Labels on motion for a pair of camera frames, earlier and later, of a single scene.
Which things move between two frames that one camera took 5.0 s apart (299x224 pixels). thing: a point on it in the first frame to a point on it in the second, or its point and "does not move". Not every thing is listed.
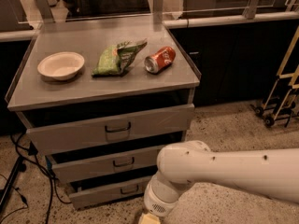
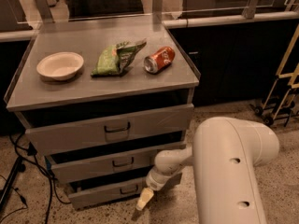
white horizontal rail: [18, 35] does not move
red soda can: [154, 63] does not move
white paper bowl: [62, 66] does not move
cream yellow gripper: [158, 202] to [154, 181]
